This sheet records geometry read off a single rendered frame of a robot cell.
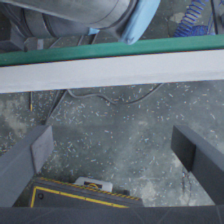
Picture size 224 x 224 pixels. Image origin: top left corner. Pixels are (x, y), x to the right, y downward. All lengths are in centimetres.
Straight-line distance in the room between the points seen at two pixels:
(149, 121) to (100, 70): 96
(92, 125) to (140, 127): 39
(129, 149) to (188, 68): 98
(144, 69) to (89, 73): 12
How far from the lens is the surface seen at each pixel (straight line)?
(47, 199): 113
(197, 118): 137
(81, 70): 37
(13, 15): 44
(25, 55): 54
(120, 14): 21
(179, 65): 37
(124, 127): 126
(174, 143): 17
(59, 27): 42
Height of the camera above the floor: 126
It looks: 81 degrees down
